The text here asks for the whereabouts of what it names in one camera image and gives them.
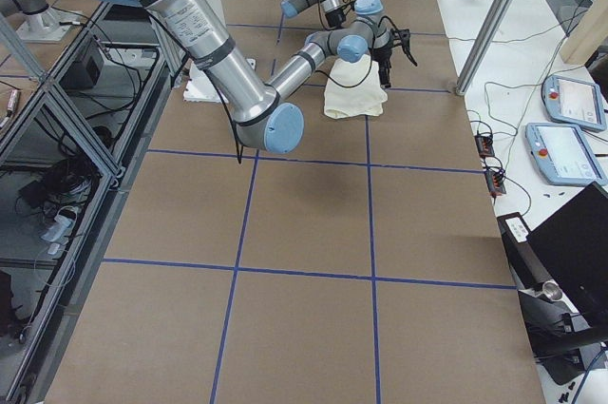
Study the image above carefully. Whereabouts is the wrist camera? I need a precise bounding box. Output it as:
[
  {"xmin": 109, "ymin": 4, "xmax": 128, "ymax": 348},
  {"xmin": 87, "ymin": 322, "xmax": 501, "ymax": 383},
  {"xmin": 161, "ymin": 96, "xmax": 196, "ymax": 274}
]
[{"xmin": 390, "ymin": 29, "xmax": 418, "ymax": 67}]

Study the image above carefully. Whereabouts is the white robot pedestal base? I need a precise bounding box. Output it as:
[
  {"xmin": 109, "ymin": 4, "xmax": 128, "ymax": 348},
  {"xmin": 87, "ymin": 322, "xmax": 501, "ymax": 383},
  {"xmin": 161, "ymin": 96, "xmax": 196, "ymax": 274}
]
[{"xmin": 182, "ymin": 0, "xmax": 257, "ymax": 105}]

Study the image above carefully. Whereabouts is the black box under frame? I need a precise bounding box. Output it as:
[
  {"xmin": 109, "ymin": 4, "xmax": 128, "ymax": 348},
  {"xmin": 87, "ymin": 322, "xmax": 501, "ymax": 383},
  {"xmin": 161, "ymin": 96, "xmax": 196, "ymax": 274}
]
[{"xmin": 60, "ymin": 40, "xmax": 104, "ymax": 90}]

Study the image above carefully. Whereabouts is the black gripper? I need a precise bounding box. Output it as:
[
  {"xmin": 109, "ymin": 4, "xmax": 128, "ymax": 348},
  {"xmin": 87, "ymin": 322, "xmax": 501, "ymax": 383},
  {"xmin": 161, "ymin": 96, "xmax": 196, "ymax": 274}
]
[
  {"xmin": 372, "ymin": 40, "xmax": 394, "ymax": 87},
  {"xmin": 325, "ymin": 8, "xmax": 346, "ymax": 28}
]

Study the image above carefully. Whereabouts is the aluminium frame post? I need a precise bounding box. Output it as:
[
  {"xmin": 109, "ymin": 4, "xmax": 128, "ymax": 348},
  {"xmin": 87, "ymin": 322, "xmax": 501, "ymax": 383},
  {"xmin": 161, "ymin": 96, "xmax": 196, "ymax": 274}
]
[{"xmin": 454, "ymin": 0, "xmax": 512, "ymax": 96}]

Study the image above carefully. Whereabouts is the teach pendant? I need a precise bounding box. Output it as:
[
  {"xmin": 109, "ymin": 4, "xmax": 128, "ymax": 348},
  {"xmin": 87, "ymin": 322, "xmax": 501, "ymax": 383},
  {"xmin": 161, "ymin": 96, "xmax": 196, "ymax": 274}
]
[
  {"xmin": 525, "ymin": 123, "xmax": 607, "ymax": 186},
  {"xmin": 541, "ymin": 75, "xmax": 607, "ymax": 132}
]

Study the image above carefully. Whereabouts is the orange circuit board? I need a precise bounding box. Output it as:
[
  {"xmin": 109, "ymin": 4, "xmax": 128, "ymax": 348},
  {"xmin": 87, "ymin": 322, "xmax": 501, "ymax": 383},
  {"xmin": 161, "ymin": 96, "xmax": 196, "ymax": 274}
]
[{"xmin": 474, "ymin": 134, "xmax": 495, "ymax": 158}]

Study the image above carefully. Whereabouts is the far teach pendant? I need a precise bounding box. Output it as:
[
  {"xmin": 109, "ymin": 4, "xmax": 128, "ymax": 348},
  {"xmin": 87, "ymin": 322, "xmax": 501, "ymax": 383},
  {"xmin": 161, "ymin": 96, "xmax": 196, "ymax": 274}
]
[{"xmin": 541, "ymin": 75, "xmax": 607, "ymax": 132}]

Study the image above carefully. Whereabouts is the white power strip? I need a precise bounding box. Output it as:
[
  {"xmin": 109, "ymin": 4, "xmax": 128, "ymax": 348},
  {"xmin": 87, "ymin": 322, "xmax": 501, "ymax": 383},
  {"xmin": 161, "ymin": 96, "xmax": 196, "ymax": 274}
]
[{"xmin": 41, "ymin": 214, "xmax": 75, "ymax": 242}]

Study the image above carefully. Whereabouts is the black monitor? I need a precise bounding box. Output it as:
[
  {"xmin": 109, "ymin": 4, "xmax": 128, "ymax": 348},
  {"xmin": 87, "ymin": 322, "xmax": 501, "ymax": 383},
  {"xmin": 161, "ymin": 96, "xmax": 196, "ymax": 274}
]
[{"xmin": 527, "ymin": 183, "xmax": 607, "ymax": 326}]

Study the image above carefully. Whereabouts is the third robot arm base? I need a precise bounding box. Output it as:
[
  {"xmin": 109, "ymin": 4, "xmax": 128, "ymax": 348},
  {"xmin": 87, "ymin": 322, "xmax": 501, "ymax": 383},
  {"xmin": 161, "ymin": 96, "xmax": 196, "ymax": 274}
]
[{"xmin": 1, "ymin": 0, "xmax": 79, "ymax": 43}]

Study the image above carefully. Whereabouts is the near teach pendant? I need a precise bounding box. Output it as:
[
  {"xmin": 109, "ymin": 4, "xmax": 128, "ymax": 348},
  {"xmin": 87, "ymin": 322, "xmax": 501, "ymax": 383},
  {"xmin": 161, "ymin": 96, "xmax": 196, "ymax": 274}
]
[{"xmin": 525, "ymin": 123, "xmax": 607, "ymax": 186}]

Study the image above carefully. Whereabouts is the cream long-sleeve cat shirt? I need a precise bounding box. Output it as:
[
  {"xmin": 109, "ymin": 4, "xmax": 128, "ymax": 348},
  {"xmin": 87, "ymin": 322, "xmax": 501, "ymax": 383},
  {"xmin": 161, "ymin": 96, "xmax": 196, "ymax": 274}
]
[{"xmin": 323, "ymin": 54, "xmax": 388, "ymax": 120}]

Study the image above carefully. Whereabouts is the wooden block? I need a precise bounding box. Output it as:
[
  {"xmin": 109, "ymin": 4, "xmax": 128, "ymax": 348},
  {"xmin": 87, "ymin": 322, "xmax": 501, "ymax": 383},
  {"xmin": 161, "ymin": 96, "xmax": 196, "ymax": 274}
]
[{"xmin": 560, "ymin": 0, "xmax": 608, "ymax": 65}]

